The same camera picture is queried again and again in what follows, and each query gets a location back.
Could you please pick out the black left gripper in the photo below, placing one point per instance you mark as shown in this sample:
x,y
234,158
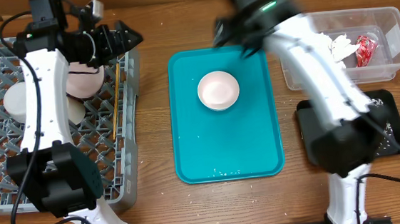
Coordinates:
x,y
113,49

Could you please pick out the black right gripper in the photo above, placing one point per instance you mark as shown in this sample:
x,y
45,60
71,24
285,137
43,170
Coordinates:
x,y
226,32

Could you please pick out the white round plate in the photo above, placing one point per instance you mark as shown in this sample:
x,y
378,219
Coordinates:
x,y
84,81

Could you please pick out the white plastic cup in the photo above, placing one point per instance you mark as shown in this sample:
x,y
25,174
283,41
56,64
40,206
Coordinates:
x,y
76,111

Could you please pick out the pink bowl with food scraps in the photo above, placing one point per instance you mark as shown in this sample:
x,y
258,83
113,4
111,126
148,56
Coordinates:
x,y
218,90

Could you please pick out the white napkin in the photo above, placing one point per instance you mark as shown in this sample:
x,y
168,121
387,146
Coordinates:
x,y
330,41

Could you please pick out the grey-white small bowl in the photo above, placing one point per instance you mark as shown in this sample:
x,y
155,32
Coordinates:
x,y
15,102

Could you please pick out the small white tissue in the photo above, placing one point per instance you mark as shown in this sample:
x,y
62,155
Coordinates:
x,y
349,47

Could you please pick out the red snack wrapper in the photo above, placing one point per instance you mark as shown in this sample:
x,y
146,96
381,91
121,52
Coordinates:
x,y
365,51

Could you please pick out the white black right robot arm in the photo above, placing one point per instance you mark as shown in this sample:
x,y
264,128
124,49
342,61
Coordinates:
x,y
352,128

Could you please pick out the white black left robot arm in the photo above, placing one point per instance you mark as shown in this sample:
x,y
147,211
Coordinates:
x,y
49,170

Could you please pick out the grey plastic dishwasher rack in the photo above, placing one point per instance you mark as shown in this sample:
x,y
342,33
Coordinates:
x,y
116,159

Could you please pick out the clear plastic waste bin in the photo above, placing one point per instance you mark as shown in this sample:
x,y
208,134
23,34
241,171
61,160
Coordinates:
x,y
381,25

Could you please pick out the teal plastic serving tray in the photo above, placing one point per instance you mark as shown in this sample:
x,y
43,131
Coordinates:
x,y
243,141

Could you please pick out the scattered food scraps pile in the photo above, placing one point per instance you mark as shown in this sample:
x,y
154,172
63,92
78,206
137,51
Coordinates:
x,y
386,147

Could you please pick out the black rectangular tray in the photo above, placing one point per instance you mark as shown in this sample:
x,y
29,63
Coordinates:
x,y
310,128

